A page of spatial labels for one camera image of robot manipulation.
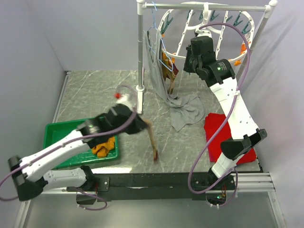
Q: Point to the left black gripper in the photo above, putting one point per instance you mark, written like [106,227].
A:
[138,124]

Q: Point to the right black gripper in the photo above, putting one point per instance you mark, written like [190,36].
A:
[186,67]

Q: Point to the mustard yellow sock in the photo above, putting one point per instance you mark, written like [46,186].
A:
[103,152]
[110,144]

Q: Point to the white clip sock hanger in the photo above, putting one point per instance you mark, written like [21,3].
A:
[213,31]

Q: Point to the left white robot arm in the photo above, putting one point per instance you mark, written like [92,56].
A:
[34,174]

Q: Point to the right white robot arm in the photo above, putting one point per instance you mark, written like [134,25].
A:
[220,78]

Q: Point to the grey tank top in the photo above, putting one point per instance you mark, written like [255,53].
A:
[184,110]

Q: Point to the red folded cloth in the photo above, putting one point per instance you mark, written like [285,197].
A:
[212,122]

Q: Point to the green plastic tray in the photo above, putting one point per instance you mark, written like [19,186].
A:
[54,132]

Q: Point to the black base beam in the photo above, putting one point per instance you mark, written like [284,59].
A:
[139,186]

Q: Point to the white clothes rack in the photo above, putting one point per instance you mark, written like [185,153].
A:
[142,5]

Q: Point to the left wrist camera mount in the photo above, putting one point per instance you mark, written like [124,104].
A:
[125,99]

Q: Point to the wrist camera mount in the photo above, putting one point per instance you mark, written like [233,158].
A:
[125,99]
[202,32]

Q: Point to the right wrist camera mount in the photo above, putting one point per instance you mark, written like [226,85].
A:
[202,32]

